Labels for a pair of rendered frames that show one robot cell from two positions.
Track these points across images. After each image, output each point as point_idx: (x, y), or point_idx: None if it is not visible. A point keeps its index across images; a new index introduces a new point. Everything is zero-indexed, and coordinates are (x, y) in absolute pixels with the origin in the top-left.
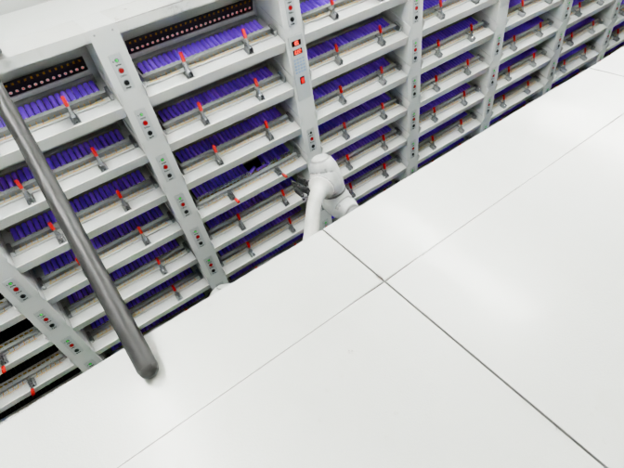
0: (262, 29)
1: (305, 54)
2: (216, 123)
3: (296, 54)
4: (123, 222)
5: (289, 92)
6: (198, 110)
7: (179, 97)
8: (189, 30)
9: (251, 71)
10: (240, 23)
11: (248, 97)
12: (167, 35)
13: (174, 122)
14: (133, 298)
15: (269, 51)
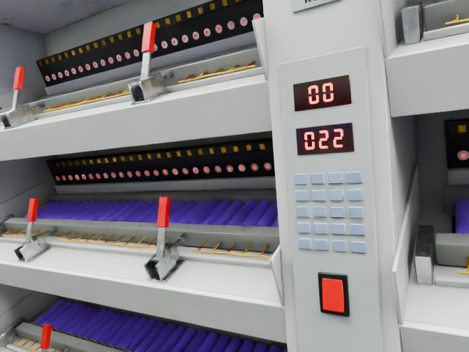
0: (250, 49)
1: (381, 168)
2: (33, 268)
3: (314, 149)
4: None
5: (262, 313)
6: (56, 223)
7: (94, 193)
8: (133, 56)
9: (248, 200)
10: (241, 49)
11: (149, 253)
12: (94, 61)
13: (17, 224)
14: None
15: (199, 108)
